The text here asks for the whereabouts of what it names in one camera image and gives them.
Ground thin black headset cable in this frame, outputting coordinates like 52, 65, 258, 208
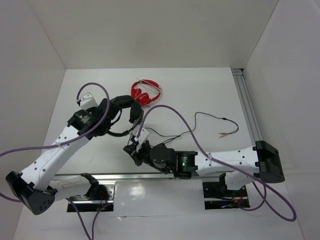
144, 112, 240, 145

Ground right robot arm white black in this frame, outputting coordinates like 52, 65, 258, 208
123, 140, 285, 196

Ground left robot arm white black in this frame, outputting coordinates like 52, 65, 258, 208
5, 97, 122, 215

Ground red headphones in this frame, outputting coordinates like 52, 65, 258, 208
130, 79, 162, 107

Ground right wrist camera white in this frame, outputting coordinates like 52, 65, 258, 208
131, 125, 150, 145

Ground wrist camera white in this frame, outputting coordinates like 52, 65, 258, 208
131, 125, 150, 145
76, 92, 98, 110

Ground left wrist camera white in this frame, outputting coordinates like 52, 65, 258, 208
76, 92, 98, 110

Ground aluminium rail front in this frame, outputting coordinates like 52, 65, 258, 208
53, 172, 222, 181

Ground aluminium rail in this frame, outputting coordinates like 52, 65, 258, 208
53, 172, 222, 181
231, 68, 263, 143

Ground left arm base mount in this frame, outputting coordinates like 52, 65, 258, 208
69, 173, 116, 213

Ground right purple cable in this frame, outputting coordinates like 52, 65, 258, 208
136, 104, 297, 223

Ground purple cable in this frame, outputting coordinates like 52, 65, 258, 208
0, 81, 113, 240
136, 104, 297, 223

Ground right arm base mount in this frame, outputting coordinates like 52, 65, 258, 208
202, 182, 250, 210

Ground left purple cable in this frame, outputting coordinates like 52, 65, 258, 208
0, 81, 113, 240

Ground aluminium rail right side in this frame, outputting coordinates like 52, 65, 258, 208
231, 68, 263, 143

